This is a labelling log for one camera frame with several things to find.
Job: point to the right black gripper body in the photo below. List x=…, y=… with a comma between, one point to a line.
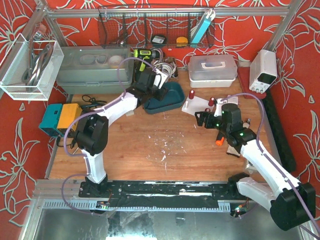
x=206, y=119

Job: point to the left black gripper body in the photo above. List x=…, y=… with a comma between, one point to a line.
x=155, y=90

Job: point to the large red spring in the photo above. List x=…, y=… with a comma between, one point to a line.
x=211, y=102
x=191, y=94

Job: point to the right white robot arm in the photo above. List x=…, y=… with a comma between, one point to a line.
x=289, y=202

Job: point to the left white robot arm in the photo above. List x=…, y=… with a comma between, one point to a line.
x=91, y=134

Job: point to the white peg board fixture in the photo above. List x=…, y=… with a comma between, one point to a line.
x=196, y=104

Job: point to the orange black screwdriver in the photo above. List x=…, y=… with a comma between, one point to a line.
x=219, y=139

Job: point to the white cube adapter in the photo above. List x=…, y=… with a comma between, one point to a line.
x=233, y=100

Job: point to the small grey metal plate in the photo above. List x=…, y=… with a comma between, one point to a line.
x=130, y=113

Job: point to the teal plastic tray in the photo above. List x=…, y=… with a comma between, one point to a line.
x=173, y=99

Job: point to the wicker basket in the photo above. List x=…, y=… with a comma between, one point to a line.
x=167, y=65

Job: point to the white plastic storage box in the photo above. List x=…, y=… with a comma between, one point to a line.
x=212, y=71

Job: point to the black round tin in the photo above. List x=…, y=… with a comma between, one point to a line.
x=158, y=41

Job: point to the red book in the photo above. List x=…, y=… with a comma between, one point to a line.
x=243, y=74

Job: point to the grey plastic toolbox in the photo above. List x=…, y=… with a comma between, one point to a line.
x=95, y=70

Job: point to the yellow tape measure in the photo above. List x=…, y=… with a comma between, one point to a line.
x=181, y=42

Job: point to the white power supply unit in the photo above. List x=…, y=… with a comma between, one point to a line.
x=262, y=71

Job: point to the yellow soldering station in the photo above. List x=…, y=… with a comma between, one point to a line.
x=69, y=112

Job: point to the blue white flat box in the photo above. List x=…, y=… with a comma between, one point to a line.
x=200, y=29

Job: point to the teal box device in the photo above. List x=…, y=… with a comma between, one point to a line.
x=50, y=120

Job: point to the clear acrylic box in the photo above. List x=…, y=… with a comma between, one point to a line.
x=29, y=70

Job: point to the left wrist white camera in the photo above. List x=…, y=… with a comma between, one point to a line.
x=160, y=78

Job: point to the yellow green cordless drill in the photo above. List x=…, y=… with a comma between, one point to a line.
x=147, y=55

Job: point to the black wire basket shelf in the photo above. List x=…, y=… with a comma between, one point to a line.
x=133, y=26

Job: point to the black cable duct strip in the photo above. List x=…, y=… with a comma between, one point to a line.
x=284, y=151

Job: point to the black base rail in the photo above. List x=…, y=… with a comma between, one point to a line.
x=160, y=194

